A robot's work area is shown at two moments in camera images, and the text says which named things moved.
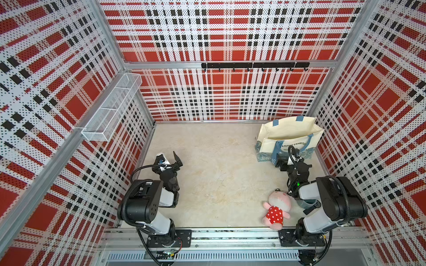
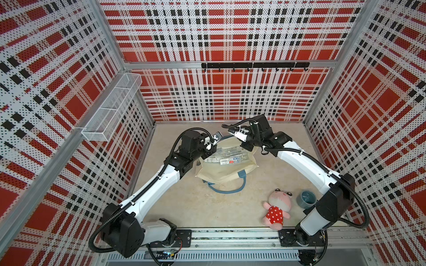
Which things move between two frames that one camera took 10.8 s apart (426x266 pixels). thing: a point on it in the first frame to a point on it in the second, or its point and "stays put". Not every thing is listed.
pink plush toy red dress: (279, 204) stays put
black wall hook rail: (248, 65) stays put
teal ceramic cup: (307, 204) stays put
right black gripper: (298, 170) to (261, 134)
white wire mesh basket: (101, 125) stays put
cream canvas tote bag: (277, 136) to (226, 162)
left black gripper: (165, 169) to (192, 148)
